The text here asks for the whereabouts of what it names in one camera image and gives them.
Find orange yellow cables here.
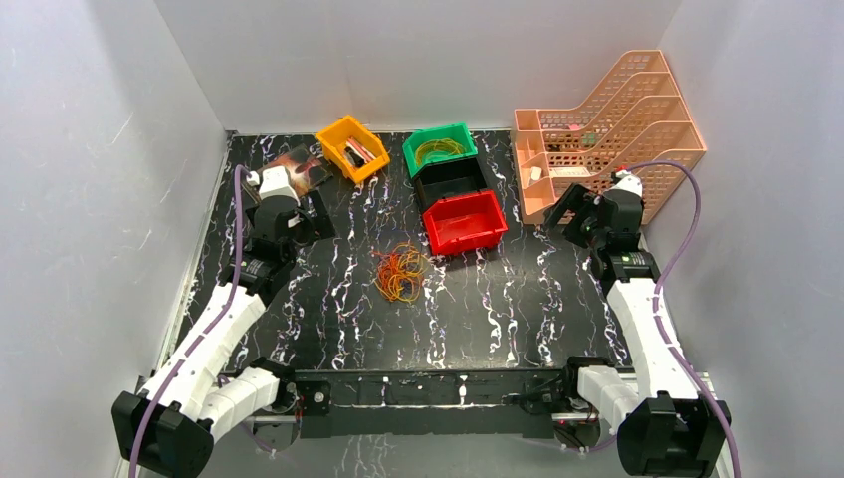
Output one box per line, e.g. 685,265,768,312
370,241,433,306

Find black plastic bin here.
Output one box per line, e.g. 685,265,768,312
412,156,489,213

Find red plastic bin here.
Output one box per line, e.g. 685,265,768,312
422,189,509,256

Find green plastic bin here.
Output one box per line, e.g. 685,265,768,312
402,122,478,179

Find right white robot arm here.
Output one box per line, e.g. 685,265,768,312
544,183,732,477

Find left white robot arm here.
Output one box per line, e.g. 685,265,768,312
111,190,335,477

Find dark paperback book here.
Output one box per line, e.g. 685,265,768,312
244,144,333,203

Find markers in yellow bin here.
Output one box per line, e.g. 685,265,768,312
344,137,376,168

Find yellow plastic bin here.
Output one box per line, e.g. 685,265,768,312
316,116,390,184

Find peach plastic file rack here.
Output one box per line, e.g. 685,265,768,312
511,50,706,224

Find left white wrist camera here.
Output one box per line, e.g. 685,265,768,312
246,166,299,202

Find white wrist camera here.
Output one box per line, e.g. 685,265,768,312
610,168,643,198
246,166,299,202

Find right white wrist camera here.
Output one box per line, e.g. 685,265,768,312
610,168,643,198

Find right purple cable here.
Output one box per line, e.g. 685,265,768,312
579,160,743,478

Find yellow cables in green bin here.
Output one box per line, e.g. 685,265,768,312
413,136,467,167

